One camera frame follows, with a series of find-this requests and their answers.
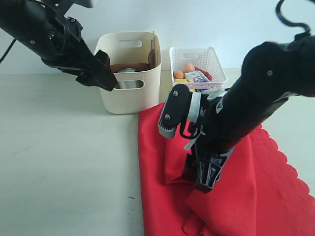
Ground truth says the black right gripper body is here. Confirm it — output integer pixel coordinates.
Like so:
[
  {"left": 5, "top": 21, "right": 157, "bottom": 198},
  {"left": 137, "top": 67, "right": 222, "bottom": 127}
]
[{"left": 182, "top": 90, "right": 237, "bottom": 182}]

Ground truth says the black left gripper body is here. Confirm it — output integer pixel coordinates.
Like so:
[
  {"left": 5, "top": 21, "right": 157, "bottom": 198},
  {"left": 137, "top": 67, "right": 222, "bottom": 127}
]
[{"left": 41, "top": 17, "right": 98, "bottom": 81}]

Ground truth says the stainless steel cup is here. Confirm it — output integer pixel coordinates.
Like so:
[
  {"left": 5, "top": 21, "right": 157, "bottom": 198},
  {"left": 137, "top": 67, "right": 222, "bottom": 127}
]
[{"left": 115, "top": 68, "right": 144, "bottom": 89}]

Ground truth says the dark wooden spoon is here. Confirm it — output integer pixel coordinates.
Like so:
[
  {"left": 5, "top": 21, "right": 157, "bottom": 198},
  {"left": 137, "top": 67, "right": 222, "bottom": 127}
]
[{"left": 148, "top": 39, "right": 155, "bottom": 69}]

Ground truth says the red scalloped table cloth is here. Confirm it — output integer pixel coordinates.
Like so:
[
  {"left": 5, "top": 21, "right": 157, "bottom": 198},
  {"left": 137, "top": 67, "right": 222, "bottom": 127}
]
[{"left": 138, "top": 105, "right": 315, "bottom": 236}]

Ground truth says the long wooden chopstick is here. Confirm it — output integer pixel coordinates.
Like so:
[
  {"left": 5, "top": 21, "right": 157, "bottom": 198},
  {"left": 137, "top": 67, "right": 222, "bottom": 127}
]
[{"left": 154, "top": 34, "right": 158, "bottom": 67}]

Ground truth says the red toy sausage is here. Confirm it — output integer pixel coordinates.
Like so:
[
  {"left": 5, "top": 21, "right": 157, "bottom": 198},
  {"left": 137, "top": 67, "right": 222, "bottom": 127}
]
[{"left": 195, "top": 67, "right": 213, "bottom": 81}]

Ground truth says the blue white milk carton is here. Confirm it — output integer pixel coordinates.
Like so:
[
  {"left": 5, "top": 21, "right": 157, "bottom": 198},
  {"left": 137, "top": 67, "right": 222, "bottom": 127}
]
[{"left": 185, "top": 71, "right": 210, "bottom": 83}]

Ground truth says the yellow cheese wedge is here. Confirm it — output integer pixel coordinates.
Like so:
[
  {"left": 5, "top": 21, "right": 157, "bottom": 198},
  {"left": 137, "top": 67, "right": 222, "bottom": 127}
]
[{"left": 175, "top": 78, "right": 188, "bottom": 83}]

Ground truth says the orange fried chicken piece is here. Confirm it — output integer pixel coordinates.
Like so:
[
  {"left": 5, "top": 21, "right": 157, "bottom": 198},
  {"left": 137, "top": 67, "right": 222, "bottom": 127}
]
[{"left": 173, "top": 70, "right": 185, "bottom": 80}]

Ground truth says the brown egg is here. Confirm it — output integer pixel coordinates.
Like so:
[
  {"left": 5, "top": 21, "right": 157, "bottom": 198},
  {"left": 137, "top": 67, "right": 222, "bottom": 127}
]
[{"left": 182, "top": 62, "right": 195, "bottom": 74}]

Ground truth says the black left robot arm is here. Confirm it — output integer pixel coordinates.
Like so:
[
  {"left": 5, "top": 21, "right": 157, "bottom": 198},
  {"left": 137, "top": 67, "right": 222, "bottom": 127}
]
[{"left": 0, "top": 0, "right": 118, "bottom": 91}]

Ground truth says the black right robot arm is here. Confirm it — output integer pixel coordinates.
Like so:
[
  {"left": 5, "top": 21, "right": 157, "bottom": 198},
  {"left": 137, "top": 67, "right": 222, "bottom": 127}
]
[{"left": 184, "top": 36, "right": 315, "bottom": 193}]

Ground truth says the cream plastic bin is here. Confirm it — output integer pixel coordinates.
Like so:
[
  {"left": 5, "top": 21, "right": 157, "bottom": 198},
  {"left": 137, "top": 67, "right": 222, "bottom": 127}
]
[{"left": 95, "top": 31, "right": 162, "bottom": 114}]

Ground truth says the white perforated plastic basket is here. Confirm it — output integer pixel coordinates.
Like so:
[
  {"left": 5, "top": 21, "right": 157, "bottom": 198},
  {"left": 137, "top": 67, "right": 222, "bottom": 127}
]
[{"left": 169, "top": 46, "right": 227, "bottom": 90}]

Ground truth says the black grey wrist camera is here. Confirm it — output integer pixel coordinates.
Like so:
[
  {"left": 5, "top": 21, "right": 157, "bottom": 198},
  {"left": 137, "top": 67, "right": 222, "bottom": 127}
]
[{"left": 158, "top": 84, "right": 191, "bottom": 139}]

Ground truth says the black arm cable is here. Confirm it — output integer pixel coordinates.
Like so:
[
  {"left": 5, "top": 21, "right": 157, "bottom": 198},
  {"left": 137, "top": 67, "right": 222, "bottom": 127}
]
[{"left": 275, "top": 0, "right": 312, "bottom": 37}]

